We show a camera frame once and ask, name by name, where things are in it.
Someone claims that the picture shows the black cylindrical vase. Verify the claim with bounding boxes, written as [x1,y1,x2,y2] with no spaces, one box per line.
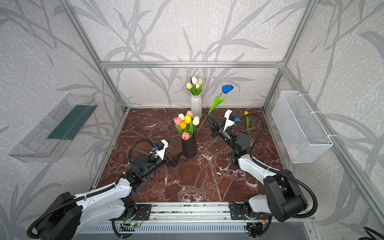
[182,135,198,159]

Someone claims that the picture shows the small yellow tulip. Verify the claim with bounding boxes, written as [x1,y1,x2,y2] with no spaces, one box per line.
[244,111,251,133]

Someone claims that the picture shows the pink artificial tulip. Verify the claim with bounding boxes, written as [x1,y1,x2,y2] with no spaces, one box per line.
[182,132,191,141]

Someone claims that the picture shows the white ribbed ceramic vase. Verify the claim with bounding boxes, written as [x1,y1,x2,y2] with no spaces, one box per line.
[190,95,202,118]

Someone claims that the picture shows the orange pink tulip bundle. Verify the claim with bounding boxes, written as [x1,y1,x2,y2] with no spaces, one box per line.
[174,110,196,137]

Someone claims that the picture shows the bright yellow artificial tulip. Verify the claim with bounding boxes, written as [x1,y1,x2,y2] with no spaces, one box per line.
[187,82,203,96]

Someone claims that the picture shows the white artificial tulip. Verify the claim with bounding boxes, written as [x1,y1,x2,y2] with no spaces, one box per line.
[191,77,198,85]

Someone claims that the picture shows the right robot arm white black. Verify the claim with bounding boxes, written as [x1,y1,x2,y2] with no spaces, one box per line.
[208,115,308,223]

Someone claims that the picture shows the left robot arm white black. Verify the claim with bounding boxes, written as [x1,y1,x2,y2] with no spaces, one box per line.
[27,153,183,240]

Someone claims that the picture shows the green circuit board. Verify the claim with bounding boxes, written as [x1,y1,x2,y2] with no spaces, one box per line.
[121,223,142,231]

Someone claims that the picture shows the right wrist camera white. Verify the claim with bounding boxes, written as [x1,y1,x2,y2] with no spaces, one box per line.
[224,110,240,131]

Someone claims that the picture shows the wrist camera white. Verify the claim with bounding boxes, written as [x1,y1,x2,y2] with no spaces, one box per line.
[151,140,169,160]
[224,110,240,131]

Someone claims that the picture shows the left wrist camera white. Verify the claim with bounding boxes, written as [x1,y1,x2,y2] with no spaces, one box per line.
[151,140,169,160]

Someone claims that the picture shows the white wire mesh basket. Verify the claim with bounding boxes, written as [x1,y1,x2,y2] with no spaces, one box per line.
[272,91,334,164]

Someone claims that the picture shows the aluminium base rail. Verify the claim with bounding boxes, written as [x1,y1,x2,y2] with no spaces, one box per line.
[82,202,321,240]

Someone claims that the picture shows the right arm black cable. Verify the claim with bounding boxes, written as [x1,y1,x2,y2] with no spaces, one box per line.
[238,113,319,219]

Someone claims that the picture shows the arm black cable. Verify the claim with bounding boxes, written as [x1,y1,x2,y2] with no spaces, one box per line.
[26,183,116,240]
[238,113,319,219]

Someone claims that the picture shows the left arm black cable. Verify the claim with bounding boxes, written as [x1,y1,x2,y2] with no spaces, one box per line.
[26,183,116,240]

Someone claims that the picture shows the clear plastic wall tray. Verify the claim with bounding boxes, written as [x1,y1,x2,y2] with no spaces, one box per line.
[9,94,98,163]

